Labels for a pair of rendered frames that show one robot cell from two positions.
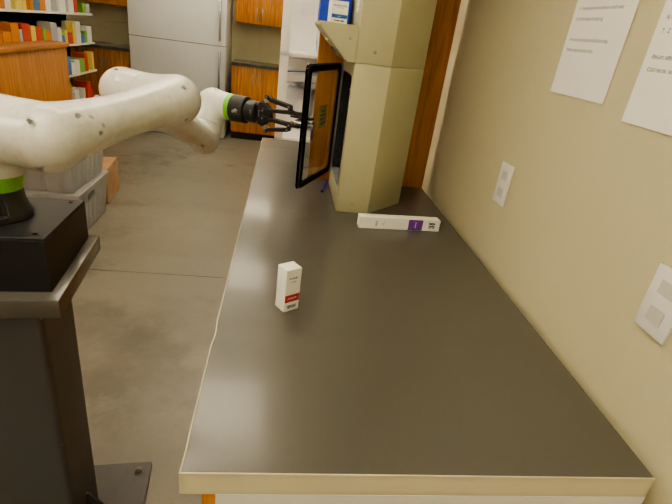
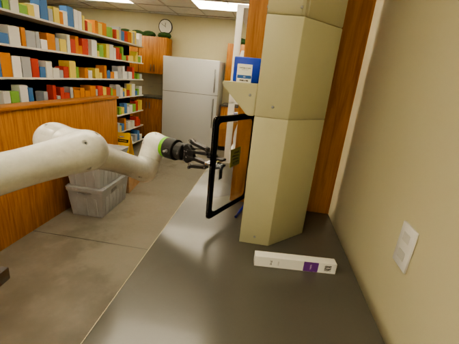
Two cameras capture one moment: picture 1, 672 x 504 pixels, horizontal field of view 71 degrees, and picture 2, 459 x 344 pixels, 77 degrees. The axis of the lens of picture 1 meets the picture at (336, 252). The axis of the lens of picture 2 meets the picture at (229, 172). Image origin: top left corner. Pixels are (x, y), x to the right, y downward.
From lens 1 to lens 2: 59 cm
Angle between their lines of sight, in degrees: 15
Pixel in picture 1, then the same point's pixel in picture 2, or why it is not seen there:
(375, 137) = (274, 180)
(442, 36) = (345, 89)
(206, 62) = (205, 105)
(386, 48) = (283, 103)
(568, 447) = not seen: outside the picture
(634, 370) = not seen: outside the picture
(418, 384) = not seen: outside the picture
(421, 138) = (327, 173)
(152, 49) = (175, 97)
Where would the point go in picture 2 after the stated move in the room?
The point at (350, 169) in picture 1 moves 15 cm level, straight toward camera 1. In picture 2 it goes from (251, 207) to (242, 225)
